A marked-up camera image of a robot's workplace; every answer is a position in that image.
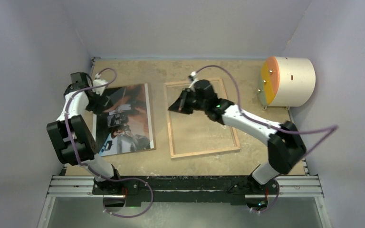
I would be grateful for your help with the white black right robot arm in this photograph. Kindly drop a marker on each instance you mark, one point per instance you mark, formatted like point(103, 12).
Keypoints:
point(285, 147)

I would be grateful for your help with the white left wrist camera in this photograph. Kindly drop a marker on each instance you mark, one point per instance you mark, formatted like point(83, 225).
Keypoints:
point(99, 85)

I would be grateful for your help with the brown backing board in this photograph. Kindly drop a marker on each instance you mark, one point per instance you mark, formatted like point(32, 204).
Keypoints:
point(152, 119)

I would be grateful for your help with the wooden picture frame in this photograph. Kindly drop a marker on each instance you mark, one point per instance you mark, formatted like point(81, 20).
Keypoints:
point(195, 135)

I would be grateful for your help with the white cylinder orange disc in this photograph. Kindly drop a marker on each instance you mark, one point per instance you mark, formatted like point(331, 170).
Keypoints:
point(286, 82)

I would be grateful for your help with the black aluminium mounting rail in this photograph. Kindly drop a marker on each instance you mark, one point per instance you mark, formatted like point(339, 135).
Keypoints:
point(234, 190)

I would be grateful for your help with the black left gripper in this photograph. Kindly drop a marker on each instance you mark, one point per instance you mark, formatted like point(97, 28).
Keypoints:
point(97, 108)

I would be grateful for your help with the glossy printed photo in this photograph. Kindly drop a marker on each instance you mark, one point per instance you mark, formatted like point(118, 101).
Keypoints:
point(125, 119)

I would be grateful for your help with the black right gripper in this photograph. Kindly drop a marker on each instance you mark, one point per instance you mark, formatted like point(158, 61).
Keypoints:
point(181, 106)

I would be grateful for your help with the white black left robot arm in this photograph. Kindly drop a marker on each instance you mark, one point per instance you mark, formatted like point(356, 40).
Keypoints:
point(70, 136)

